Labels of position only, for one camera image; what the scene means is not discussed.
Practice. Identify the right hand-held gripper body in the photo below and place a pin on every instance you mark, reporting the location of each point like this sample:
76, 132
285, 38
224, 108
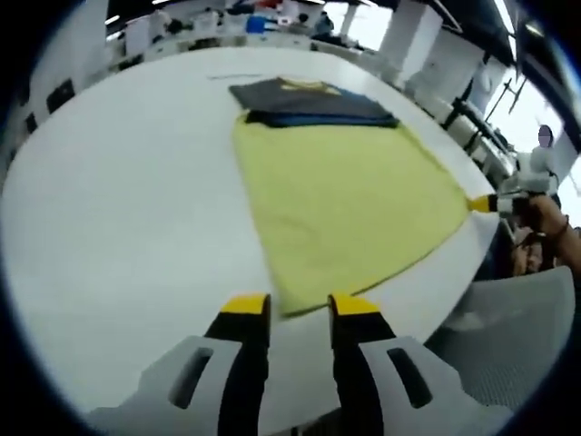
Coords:
526, 188

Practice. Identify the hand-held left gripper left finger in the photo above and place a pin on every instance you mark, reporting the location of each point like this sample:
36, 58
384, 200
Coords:
190, 386

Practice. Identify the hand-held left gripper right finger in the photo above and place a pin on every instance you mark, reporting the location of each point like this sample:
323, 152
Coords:
390, 386

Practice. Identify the yellow garment with dark sleeves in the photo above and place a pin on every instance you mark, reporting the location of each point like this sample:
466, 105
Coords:
345, 204

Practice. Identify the person's right hand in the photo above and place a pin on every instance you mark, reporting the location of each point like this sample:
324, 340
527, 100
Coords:
542, 215

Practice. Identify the grey mesh chair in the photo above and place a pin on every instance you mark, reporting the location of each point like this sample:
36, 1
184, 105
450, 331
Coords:
508, 327

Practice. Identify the white pillar by window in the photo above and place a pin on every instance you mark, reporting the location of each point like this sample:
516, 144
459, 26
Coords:
408, 45

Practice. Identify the blue storage box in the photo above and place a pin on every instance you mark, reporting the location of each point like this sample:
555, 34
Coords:
255, 23

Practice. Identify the black cabinet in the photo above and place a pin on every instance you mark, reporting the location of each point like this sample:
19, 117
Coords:
61, 96

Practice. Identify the white counter cabinets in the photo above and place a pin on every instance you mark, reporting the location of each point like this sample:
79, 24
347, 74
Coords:
204, 43

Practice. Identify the white square pillar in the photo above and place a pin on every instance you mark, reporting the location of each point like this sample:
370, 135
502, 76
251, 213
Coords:
75, 50

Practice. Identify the black metal frame table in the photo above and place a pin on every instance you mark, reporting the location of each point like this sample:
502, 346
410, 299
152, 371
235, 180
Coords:
476, 131

